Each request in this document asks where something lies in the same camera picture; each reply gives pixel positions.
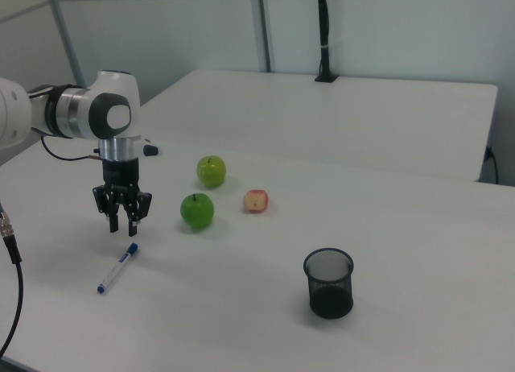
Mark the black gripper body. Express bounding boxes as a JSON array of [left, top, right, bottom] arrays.
[[100, 156, 141, 196]]

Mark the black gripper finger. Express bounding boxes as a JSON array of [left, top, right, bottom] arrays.
[[122, 185, 154, 238], [92, 184, 122, 234]]

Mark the blue white marker pen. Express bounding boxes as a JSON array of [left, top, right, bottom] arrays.
[[96, 242, 140, 296]]

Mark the black mesh pen cup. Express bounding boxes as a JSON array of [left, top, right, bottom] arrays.
[[302, 247, 356, 320]]

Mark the dark green apple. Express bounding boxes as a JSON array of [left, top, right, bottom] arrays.
[[179, 192, 216, 231]]

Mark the yellow-green apple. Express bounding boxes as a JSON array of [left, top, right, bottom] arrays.
[[196, 155, 228, 189]]

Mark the red toy strawberry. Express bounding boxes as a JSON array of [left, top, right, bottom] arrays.
[[241, 188, 270, 215]]

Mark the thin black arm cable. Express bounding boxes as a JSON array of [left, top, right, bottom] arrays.
[[39, 134, 104, 163]]

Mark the black cable with metal connector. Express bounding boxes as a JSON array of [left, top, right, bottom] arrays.
[[0, 200, 25, 359]]

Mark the black clamp camera pole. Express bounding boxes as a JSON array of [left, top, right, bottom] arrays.
[[313, 0, 340, 85]]

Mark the black cable at table edge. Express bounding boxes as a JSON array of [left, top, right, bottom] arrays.
[[484, 145, 501, 185]]

